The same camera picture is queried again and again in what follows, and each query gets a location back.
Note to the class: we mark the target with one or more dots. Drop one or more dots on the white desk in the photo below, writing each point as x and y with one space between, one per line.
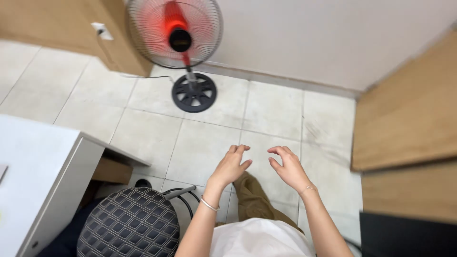
39 178

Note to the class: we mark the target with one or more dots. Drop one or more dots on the person's white shirt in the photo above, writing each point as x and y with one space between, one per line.
259 239

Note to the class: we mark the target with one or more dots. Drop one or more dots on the checkered padded stool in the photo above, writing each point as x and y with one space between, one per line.
130 223

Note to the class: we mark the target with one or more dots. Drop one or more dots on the person's brown trousers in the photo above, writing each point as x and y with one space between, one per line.
255 200

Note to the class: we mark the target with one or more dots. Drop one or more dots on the wooden wall panel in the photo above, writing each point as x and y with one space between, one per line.
112 170

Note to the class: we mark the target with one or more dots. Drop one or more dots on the person's left hand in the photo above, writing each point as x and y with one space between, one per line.
228 167

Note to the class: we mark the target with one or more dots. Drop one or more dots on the white wall socket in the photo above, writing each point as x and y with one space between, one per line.
102 30

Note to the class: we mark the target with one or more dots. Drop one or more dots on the person's right hand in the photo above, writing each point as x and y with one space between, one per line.
291 169

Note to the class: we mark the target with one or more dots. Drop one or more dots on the wooden cabinet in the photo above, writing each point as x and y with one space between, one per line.
82 28

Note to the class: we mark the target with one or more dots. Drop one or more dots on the red standing fan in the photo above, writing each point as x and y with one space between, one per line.
182 42

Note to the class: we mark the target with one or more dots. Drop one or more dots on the wooden table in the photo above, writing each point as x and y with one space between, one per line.
407 117

